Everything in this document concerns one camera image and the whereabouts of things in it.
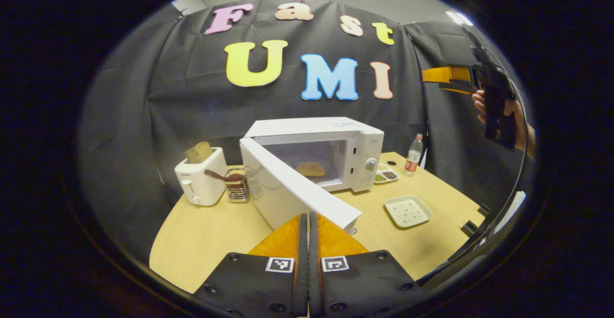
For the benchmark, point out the plastic bottle red label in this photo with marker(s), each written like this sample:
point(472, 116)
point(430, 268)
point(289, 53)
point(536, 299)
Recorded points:
point(413, 159)

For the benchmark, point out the white cloth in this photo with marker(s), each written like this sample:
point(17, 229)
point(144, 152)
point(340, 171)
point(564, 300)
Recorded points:
point(513, 207)

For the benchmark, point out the white toaster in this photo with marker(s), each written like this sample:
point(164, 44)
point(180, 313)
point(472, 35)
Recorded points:
point(199, 183)

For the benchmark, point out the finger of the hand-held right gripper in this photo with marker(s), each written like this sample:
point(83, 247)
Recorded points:
point(460, 89)
point(448, 75)

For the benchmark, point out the black table clamp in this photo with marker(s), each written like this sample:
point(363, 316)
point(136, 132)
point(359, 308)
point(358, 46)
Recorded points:
point(484, 209)
point(470, 229)

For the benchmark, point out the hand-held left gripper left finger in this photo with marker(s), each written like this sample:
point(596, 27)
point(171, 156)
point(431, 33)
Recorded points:
point(301, 270)

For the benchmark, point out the brown toast slice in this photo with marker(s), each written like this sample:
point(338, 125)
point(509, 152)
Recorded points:
point(199, 152)

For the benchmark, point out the black backdrop cloth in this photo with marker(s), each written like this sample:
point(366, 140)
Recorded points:
point(192, 107)

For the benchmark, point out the round crumbed bread bun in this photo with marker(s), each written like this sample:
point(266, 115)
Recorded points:
point(310, 169)

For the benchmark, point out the ceiling light panel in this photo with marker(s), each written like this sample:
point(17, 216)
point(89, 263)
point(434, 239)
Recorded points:
point(459, 18)

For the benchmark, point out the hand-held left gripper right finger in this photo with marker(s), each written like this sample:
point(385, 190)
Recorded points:
point(314, 270)

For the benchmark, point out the white microwave oven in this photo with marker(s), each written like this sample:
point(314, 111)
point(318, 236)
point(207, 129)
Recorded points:
point(288, 193)

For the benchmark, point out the brown wooden spoon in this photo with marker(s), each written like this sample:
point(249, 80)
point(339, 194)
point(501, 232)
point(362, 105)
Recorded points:
point(218, 175)

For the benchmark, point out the pale green square plate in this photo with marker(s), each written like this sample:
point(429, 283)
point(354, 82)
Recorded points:
point(407, 211)

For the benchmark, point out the white divided dish of beans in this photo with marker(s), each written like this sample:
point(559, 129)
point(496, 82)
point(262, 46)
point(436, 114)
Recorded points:
point(386, 175)

